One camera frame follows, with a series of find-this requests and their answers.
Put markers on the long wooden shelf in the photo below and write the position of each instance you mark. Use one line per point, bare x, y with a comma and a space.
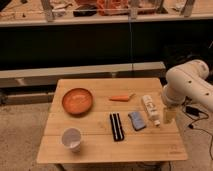
73, 12

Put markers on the yellowish wooden pusher tool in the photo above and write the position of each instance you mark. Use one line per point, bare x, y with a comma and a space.
168, 114

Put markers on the orange wooden bowl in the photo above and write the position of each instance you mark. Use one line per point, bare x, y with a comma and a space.
77, 101

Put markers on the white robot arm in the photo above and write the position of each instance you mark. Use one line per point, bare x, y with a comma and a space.
186, 80

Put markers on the black striped eraser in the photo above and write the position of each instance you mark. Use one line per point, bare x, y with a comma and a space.
116, 126

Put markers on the orange object on shelf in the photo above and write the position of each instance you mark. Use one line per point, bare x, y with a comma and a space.
112, 7

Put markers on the white plastic bottle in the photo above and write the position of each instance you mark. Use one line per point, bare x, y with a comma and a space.
151, 109

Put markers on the orange carrot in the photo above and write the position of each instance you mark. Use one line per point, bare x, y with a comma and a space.
121, 98

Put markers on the white paper cup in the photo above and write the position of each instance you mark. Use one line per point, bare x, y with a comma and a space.
71, 139

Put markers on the blue sponge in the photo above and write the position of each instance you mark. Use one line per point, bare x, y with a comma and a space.
137, 121

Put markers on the wooden table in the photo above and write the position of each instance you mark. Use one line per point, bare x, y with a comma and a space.
162, 143

